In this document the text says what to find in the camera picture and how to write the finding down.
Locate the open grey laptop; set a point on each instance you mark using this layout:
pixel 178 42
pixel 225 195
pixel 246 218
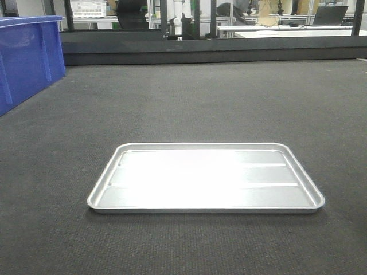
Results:
pixel 329 15

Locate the white background table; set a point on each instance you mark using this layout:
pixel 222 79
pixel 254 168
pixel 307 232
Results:
pixel 282 31

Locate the silver metal tray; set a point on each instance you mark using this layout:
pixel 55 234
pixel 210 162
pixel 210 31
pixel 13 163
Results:
pixel 250 178

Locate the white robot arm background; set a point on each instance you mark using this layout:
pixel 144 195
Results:
pixel 178 10

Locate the white plastic crate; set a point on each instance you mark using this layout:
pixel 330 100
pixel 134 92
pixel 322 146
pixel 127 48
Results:
pixel 87 8

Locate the blue bin on conveyor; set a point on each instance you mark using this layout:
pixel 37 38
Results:
pixel 31 57

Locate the black office chair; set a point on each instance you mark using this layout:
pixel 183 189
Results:
pixel 130 14

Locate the black conveyor frame rail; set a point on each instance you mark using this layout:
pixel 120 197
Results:
pixel 147 47

